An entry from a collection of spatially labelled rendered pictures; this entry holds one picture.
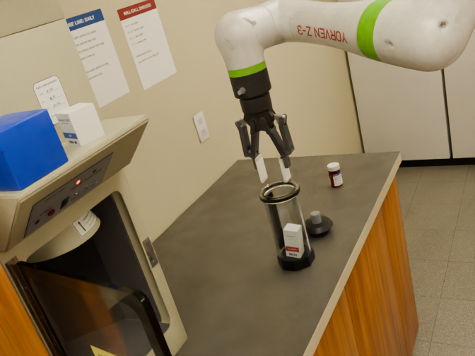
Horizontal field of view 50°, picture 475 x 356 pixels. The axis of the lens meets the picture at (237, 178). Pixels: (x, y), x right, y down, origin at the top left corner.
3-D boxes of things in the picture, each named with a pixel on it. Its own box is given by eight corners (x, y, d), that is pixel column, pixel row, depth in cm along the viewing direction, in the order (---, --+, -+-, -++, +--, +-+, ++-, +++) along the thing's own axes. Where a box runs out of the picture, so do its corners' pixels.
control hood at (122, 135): (-5, 253, 81) (-34, 198, 77) (121, 163, 106) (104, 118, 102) (43, 256, 75) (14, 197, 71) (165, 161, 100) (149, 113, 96)
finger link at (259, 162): (256, 158, 129) (254, 159, 129) (263, 183, 132) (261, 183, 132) (261, 153, 131) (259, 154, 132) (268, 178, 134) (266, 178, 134)
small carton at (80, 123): (67, 145, 90) (54, 113, 88) (91, 133, 93) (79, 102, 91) (80, 146, 87) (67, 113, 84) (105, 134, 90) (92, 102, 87)
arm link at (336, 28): (352, 8, 93) (358, 68, 98) (397, -9, 97) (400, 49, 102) (246, 1, 121) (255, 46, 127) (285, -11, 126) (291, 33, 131)
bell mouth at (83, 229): (-4, 260, 101) (-16, 237, 99) (59, 215, 115) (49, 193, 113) (56, 266, 92) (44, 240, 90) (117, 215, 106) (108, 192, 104)
